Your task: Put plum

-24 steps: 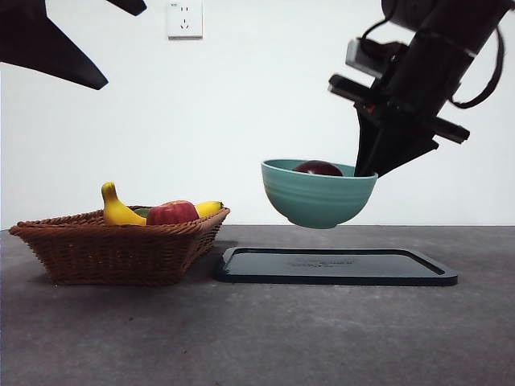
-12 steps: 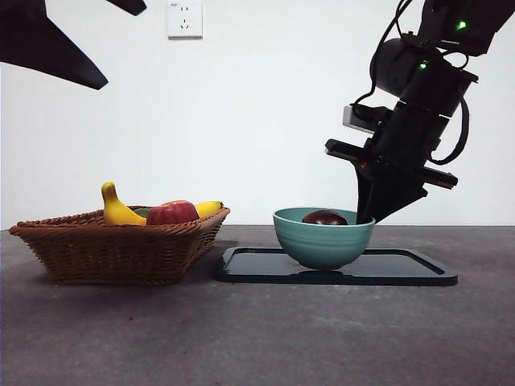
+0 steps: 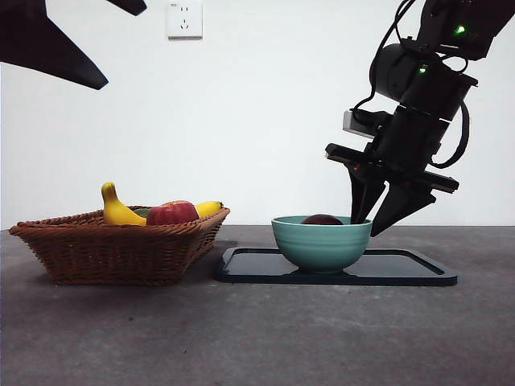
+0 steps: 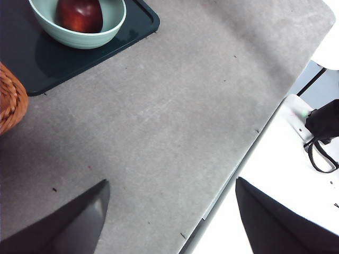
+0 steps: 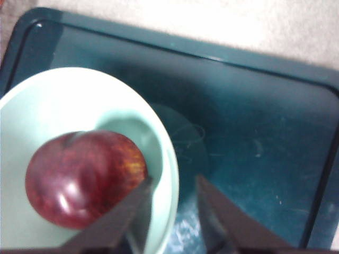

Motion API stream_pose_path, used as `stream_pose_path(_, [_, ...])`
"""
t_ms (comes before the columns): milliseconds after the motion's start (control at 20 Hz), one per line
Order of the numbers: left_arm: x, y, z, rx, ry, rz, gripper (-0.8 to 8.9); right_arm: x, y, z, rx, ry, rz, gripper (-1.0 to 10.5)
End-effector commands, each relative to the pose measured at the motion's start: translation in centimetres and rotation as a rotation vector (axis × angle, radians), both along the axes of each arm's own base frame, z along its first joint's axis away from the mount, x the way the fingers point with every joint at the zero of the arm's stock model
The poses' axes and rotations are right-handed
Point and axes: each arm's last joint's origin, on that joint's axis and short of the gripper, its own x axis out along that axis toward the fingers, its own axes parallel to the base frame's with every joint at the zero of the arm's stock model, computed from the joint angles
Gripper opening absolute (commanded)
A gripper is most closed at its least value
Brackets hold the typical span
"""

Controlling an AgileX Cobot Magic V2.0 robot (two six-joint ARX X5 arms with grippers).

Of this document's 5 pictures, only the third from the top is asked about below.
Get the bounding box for dark red plum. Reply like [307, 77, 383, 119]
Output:
[300, 214, 344, 225]

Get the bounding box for teal ribbed bowl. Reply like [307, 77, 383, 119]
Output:
[270, 215, 373, 275]

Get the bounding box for dark rectangular tray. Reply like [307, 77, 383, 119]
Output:
[212, 247, 459, 287]

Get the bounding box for yellow banana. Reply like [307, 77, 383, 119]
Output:
[100, 181, 224, 227]

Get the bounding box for red apple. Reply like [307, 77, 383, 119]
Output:
[146, 199, 200, 226]

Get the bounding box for brown wicker basket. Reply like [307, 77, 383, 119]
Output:
[8, 207, 231, 287]

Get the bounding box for white wall socket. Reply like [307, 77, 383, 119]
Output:
[167, 0, 204, 40]

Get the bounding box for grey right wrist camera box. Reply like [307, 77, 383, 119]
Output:
[342, 110, 377, 140]

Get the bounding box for wide black right arm cable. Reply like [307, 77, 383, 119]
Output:
[432, 100, 472, 169]

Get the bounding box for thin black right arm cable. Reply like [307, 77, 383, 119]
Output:
[348, 0, 412, 121]

